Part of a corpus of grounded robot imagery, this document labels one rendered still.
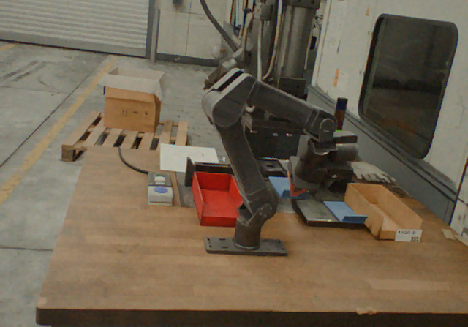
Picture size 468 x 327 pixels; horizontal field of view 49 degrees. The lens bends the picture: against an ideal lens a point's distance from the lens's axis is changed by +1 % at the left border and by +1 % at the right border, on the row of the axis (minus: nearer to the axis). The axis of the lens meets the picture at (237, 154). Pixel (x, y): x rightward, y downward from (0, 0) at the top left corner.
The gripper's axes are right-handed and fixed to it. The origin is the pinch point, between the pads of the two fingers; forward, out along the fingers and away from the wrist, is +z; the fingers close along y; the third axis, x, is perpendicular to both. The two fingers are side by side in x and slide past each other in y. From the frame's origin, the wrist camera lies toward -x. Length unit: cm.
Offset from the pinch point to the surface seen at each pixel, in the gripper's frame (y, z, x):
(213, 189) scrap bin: 15.1, 21.0, 17.4
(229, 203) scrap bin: 7.1, 16.4, 13.6
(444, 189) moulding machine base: 18, 15, -60
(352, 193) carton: 10.8, 12.2, -24.5
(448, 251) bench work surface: -12.9, 3.6, -43.3
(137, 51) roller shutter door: 757, 571, 39
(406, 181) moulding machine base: 38, 37, -63
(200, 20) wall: 797, 505, -81
